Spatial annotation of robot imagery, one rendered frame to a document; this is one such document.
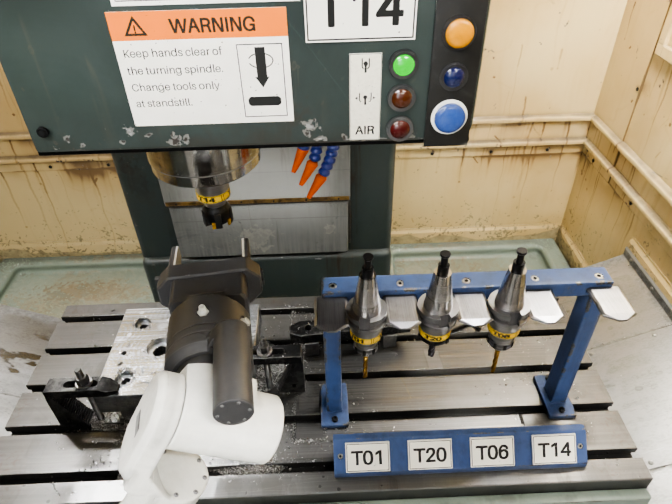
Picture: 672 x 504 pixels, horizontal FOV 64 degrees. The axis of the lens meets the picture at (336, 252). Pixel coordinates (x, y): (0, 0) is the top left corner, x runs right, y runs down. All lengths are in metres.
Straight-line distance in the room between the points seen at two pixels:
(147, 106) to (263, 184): 0.79
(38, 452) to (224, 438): 0.73
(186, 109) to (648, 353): 1.21
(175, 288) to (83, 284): 1.43
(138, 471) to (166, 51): 0.37
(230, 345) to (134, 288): 1.47
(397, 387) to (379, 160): 0.55
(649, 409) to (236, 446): 1.05
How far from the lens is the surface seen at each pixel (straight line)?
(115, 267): 2.05
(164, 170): 0.75
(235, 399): 0.46
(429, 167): 1.79
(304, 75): 0.52
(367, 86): 0.53
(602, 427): 1.18
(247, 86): 0.53
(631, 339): 1.50
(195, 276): 0.63
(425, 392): 1.14
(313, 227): 1.40
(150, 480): 0.54
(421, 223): 1.91
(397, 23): 0.51
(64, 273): 2.12
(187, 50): 0.53
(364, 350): 0.87
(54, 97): 0.59
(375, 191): 1.39
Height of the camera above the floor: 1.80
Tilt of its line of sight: 39 degrees down
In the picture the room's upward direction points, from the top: 1 degrees counter-clockwise
